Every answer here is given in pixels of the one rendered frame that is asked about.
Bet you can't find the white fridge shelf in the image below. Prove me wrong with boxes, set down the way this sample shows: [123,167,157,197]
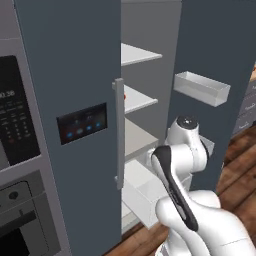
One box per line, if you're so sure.
[120,42,164,67]
[124,117,161,163]
[123,83,160,115]

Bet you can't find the white fridge drawer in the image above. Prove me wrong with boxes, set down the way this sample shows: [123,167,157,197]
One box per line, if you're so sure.
[121,158,193,231]

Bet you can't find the white fridge door bin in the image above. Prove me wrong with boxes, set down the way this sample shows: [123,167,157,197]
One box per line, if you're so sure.
[172,70,232,108]

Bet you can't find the open dark grey fridge door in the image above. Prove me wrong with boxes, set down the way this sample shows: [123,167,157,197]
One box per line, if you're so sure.
[166,0,256,195]

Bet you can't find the black microwave oven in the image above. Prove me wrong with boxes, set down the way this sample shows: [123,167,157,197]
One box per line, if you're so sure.
[0,54,42,172]

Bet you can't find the grey cupboard run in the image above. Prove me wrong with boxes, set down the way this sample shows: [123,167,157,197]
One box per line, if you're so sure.
[231,78,256,136]

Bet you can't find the grey built-in oven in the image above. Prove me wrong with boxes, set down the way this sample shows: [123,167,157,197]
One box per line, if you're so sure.
[0,169,63,256]

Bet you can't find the grey fridge door handle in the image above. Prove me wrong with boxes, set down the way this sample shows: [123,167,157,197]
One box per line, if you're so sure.
[111,77,126,191]

